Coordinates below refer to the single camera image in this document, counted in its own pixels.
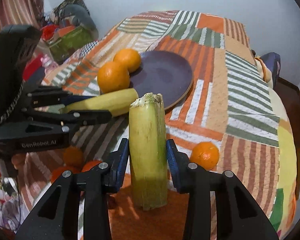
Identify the purple round plate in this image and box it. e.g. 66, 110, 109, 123
100, 50, 194, 111

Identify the braided grey cord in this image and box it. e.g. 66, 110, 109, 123
0, 79, 25, 124

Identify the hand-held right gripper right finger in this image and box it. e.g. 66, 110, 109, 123
166, 139, 280, 240

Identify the dark blue bag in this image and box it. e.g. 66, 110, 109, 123
259, 52, 282, 83

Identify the patterned pillow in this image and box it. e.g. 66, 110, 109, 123
52, 0, 90, 20

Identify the orange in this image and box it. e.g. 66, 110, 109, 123
189, 141, 220, 171
51, 165, 80, 183
97, 61, 130, 94
113, 48, 142, 73
63, 146, 84, 168

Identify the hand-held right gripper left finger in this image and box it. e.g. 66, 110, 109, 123
15, 138, 130, 240

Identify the grey cushion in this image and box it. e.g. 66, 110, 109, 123
62, 4, 98, 39

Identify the striped curtain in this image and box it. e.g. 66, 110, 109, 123
0, 0, 44, 55

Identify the striped patchwork blanket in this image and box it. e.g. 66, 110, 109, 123
17, 10, 298, 240

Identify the red fabric item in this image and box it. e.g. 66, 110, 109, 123
41, 25, 60, 41

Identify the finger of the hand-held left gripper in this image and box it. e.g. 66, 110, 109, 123
22, 107, 113, 133
22, 85, 97, 108

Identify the pink plastic item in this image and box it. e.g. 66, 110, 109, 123
40, 55, 58, 71

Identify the thick green sugarcane piece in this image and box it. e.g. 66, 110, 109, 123
129, 92, 168, 211

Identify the dark wooden furniture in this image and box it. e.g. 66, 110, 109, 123
272, 76, 300, 155

